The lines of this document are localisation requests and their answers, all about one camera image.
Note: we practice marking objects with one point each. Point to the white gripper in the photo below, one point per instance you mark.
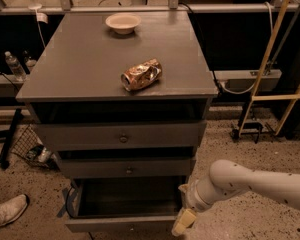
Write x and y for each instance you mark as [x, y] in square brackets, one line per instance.
[191, 196]

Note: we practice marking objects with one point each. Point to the grey bottom drawer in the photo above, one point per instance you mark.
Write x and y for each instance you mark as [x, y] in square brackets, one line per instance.
[127, 204]

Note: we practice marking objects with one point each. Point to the grey drawer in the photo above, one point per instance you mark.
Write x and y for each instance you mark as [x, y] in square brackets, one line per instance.
[70, 137]
[80, 169]
[127, 204]

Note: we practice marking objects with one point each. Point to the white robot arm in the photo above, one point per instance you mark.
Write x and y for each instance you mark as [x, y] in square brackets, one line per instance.
[227, 179]

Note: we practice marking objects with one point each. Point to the grey middle drawer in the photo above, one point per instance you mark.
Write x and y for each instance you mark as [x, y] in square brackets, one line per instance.
[80, 169]

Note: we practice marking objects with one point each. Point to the grey top drawer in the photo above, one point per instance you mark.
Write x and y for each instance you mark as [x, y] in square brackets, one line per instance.
[70, 137]

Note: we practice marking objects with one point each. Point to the grey wooden drawer cabinet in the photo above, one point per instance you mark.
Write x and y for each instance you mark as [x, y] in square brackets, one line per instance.
[78, 80]

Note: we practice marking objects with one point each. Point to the crushed orange soda can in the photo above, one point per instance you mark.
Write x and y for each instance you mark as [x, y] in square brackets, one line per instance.
[142, 75]

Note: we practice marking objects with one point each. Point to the white sneaker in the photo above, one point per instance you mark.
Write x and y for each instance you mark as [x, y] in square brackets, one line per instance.
[12, 209]

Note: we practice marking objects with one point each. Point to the black metal leg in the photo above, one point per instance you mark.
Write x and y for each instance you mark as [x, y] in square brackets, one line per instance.
[4, 163]

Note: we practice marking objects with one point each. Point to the white paper bowl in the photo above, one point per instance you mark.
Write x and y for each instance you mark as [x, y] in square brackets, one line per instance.
[123, 23]

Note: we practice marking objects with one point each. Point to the dark small bottle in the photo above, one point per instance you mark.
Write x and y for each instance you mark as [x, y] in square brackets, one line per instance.
[29, 61]

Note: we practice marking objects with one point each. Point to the clear plastic water bottle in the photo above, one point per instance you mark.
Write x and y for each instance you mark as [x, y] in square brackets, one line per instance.
[15, 66]

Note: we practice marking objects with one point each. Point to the yellow wooden ladder frame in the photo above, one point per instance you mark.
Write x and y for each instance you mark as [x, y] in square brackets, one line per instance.
[255, 97]

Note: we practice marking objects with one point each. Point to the black wire basket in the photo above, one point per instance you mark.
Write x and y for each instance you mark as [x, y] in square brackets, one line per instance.
[30, 149]

